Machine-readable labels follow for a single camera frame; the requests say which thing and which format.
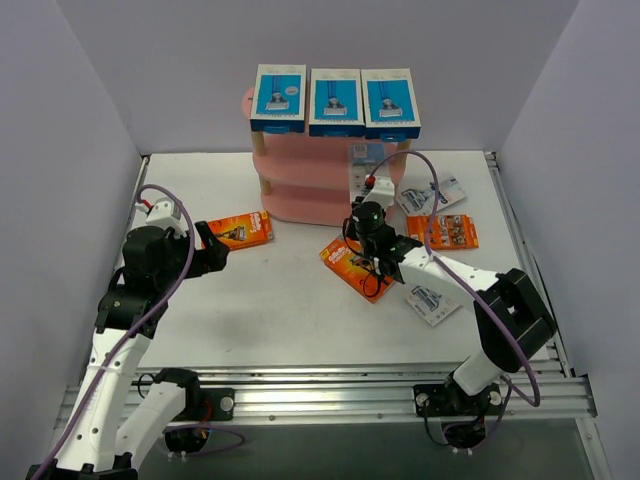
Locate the orange razor cartridge box right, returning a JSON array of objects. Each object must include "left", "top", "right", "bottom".
[{"left": 406, "top": 215, "right": 479, "bottom": 250}]

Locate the pink three-tier shelf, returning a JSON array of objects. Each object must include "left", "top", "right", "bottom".
[{"left": 242, "top": 87, "right": 411, "bottom": 229}]

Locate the white gillette pack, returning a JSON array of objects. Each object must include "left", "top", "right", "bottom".
[
  {"left": 405, "top": 286, "right": 460, "bottom": 327},
  {"left": 395, "top": 171, "right": 466, "bottom": 216}
]

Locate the orange Gillette box centre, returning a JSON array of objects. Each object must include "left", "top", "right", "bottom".
[{"left": 319, "top": 236, "right": 394, "bottom": 304}]

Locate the orange Gillette Fusion box left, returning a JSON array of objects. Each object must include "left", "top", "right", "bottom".
[{"left": 207, "top": 210, "right": 274, "bottom": 250}]

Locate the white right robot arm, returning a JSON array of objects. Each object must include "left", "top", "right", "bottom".
[{"left": 344, "top": 197, "right": 557, "bottom": 415}]

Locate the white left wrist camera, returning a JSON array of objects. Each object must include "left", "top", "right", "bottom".
[{"left": 136, "top": 197, "right": 185, "bottom": 237}]

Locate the clear blister razor pack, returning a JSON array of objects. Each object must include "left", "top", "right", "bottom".
[{"left": 348, "top": 143, "right": 386, "bottom": 202}]

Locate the aluminium front rail frame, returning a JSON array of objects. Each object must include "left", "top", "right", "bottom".
[{"left": 54, "top": 152, "right": 599, "bottom": 431}]

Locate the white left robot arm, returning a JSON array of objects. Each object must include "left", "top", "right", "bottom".
[{"left": 27, "top": 221, "right": 229, "bottom": 479}]

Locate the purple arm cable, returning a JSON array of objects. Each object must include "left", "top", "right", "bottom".
[
  {"left": 363, "top": 149, "right": 542, "bottom": 451},
  {"left": 39, "top": 184, "right": 247, "bottom": 476}
]

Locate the blue Harry's razor box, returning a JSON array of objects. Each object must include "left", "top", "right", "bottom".
[{"left": 360, "top": 68, "right": 421, "bottom": 143}]

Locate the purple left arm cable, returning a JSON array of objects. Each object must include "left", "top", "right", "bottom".
[{"left": 39, "top": 184, "right": 247, "bottom": 476}]

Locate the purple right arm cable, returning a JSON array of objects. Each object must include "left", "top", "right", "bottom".
[{"left": 363, "top": 149, "right": 542, "bottom": 451}]

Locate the blue Harry's box front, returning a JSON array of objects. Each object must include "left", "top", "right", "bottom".
[{"left": 308, "top": 68, "right": 365, "bottom": 138}]

